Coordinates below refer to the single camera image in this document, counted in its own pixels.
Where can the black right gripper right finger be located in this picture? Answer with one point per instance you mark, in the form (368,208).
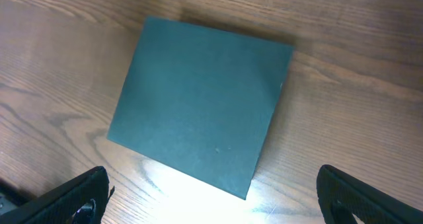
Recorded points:
(345,199)

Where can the dark green gift box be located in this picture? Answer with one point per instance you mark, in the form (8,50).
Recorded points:
(200,100)

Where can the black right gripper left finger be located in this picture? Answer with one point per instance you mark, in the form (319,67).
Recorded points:
(80,200)

